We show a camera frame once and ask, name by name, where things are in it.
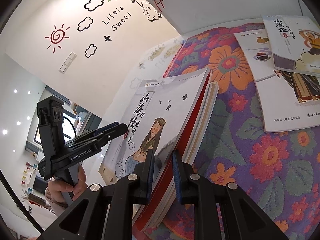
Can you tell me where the white lady mythology book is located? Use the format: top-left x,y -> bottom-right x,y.
99,68 -> 210,185

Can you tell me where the white wisdom stories book one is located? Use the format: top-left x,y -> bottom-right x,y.
234,29 -> 319,132

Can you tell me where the white monkey mythology book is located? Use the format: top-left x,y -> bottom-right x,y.
263,15 -> 319,77

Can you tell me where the person's left hand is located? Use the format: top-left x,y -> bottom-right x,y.
45,166 -> 87,214

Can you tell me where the floral woven tablecloth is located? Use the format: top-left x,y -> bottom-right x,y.
165,21 -> 319,239

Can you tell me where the white bookshelf cabinet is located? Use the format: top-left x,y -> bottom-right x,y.
147,0 -> 316,35

